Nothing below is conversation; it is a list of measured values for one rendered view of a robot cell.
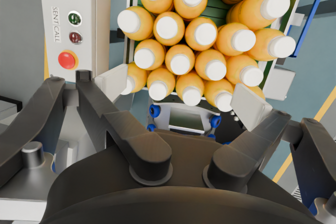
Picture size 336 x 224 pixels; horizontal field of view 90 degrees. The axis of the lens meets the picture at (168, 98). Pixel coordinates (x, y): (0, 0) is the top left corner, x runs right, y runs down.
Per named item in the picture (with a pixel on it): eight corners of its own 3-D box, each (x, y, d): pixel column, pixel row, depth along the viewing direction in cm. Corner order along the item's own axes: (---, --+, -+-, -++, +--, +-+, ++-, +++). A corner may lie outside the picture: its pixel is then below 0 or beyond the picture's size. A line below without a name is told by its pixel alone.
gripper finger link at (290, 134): (282, 125, 12) (324, 132, 12) (252, 99, 17) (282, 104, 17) (274, 143, 12) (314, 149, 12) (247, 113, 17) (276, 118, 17)
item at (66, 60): (61, 67, 37) (57, 67, 36) (60, 50, 36) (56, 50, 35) (77, 69, 37) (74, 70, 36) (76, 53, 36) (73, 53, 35)
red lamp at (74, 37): (71, 42, 35) (67, 42, 34) (70, 30, 34) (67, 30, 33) (81, 43, 35) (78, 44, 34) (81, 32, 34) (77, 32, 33)
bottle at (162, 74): (165, 86, 57) (159, 109, 40) (150, 72, 56) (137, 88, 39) (180, 72, 55) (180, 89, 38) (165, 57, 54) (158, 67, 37)
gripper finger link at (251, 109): (264, 105, 13) (274, 106, 13) (236, 82, 20) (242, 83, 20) (252, 137, 14) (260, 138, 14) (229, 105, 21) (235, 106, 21)
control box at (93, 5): (74, 70, 48) (47, 78, 38) (70, -11, 41) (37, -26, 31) (108, 75, 48) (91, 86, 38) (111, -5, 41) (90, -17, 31)
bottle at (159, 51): (145, 38, 52) (128, 39, 35) (168, 39, 52) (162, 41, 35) (145, 61, 55) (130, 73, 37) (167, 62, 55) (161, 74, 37)
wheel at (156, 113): (154, 120, 53) (159, 119, 54) (155, 107, 52) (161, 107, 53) (147, 114, 57) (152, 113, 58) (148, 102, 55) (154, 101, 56)
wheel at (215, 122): (208, 128, 54) (214, 130, 53) (211, 115, 53) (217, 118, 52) (214, 124, 58) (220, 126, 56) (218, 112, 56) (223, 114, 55)
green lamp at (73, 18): (70, 24, 34) (66, 23, 33) (69, 12, 33) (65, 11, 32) (81, 25, 34) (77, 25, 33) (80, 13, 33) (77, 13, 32)
